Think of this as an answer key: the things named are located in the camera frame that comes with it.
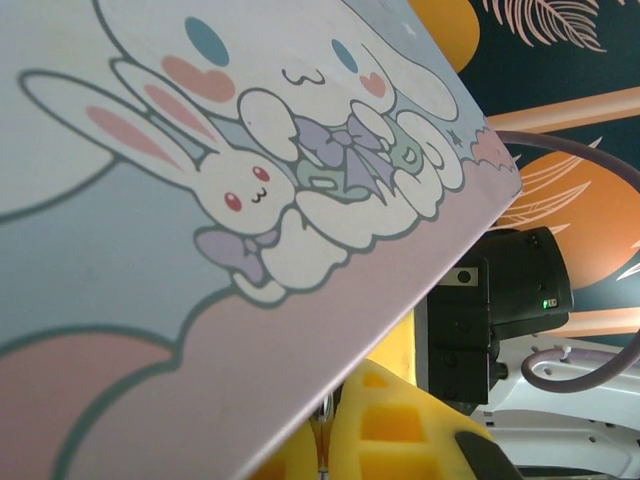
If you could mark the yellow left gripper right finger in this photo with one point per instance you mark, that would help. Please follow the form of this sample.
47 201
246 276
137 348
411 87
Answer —
400 435

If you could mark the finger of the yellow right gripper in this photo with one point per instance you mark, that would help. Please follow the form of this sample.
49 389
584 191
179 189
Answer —
400 352

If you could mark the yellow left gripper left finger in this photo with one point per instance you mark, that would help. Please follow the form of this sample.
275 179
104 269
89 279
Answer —
290 462

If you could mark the blue cartoon picture book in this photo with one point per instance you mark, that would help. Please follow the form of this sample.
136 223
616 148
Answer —
200 225

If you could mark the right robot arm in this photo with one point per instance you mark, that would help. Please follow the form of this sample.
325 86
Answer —
560 410

